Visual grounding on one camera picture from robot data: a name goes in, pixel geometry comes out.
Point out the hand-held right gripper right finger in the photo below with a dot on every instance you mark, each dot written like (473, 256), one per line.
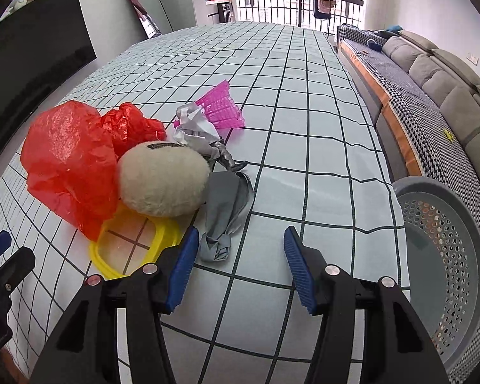
(300, 272)

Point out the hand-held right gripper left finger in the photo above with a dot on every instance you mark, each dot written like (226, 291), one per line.
(182, 272)

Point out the yellow plastic frame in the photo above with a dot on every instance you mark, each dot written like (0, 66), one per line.
(97, 256)

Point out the beige plush ball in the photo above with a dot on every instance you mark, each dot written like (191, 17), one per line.
(160, 180)

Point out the red plastic bag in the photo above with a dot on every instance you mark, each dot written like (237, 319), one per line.
(64, 160)

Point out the white paper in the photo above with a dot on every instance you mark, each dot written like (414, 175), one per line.
(192, 128)

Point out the grey perforated laundry basket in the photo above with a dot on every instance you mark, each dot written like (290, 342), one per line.
(476, 248)

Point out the dark toy figurine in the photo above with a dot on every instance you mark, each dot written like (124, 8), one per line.
(228, 158)

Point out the checked bedsheet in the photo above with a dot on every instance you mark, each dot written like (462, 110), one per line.
(304, 128)

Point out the pink shuttlecock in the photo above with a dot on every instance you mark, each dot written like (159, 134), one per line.
(220, 104)

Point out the black television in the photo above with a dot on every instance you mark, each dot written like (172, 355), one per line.
(32, 56)

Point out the small yellow toy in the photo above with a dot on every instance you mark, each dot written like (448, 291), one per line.
(448, 135)

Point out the houndstooth sofa cover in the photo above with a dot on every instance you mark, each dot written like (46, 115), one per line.
(424, 100)

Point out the grey sofa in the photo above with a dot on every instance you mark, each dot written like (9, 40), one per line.
(456, 108)

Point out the small blue item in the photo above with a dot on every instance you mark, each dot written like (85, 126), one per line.
(374, 45)

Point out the white plush toy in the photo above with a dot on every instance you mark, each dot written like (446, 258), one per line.
(18, 4)

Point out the clothes drying stand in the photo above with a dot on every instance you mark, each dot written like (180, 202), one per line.
(327, 16)

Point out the blue cushion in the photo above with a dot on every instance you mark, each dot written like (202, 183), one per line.
(394, 28)

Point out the white cabinet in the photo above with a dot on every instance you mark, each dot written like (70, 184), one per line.
(212, 12)

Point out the blue hanging cloth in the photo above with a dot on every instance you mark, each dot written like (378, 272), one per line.
(322, 10)

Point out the washing machine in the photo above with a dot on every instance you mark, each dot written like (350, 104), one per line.
(228, 12)

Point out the beige hanging cloth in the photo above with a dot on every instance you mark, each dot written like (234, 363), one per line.
(328, 3)

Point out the leaning floor mirror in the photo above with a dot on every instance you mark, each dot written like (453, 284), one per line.
(152, 2)

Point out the wall socket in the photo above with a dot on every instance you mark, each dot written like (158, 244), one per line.
(472, 58)

